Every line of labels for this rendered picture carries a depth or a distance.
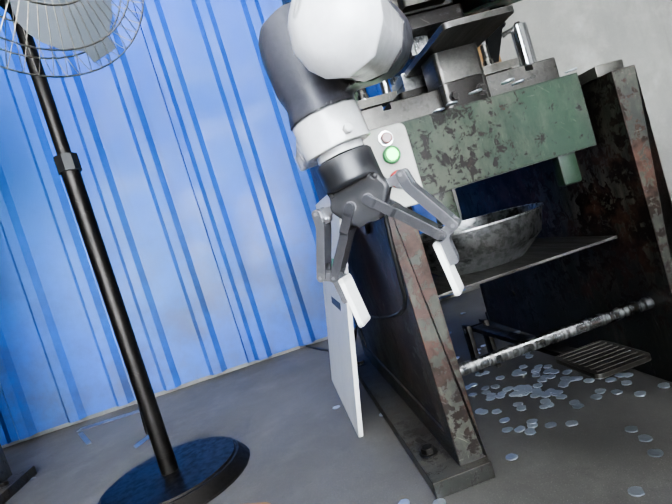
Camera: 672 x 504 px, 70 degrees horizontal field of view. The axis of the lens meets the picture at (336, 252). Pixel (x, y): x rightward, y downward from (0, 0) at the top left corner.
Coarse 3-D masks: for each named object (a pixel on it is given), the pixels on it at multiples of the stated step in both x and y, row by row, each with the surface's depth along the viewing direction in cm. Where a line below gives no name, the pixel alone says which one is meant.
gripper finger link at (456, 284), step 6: (438, 246) 57; (438, 252) 58; (438, 258) 58; (444, 258) 58; (444, 264) 58; (444, 270) 58; (450, 270) 58; (456, 270) 60; (450, 276) 58; (456, 276) 59; (450, 282) 58; (456, 282) 58; (456, 288) 58; (462, 288) 59; (456, 294) 58
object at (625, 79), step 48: (624, 96) 88; (624, 144) 90; (480, 192) 154; (528, 192) 127; (576, 192) 108; (624, 192) 94; (624, 240) 98; (528, 288) 142; (576, 288) 119; (624, 288) 102; (576, 336) 125; (624, 336) 107
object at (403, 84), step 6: (402, 78) 108; (408, 78) 108; (414, 78) 109; (420, 78) 109; (396, 84) 113; (402, 84) 109; (408, 84) 108; (414, 84) 109; (420, 84) 109; (396, 90) 114; (402, 90) 110
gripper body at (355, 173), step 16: (336, 160) 57; (352, 160) 57; (368, 160) 58; (320, 176) 60; (336, 176) 58; (352, 176) 57; (368, 176) 59; (384, 176) 60; (336, 192) 61; (352, 192) 60; (368, 192) 60; (384, 192) 59; (336, 208) 62; (368, 208) 60; (352, 224) 62
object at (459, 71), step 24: (456, 24) 84; (480, 24) 87; (432, 48) 92; (456, 48) 96; (408, 72) 105; (432, 72) 98; (456, 72) 96; (480, 72) 97; (456, 96) 96; (480, 96) 97
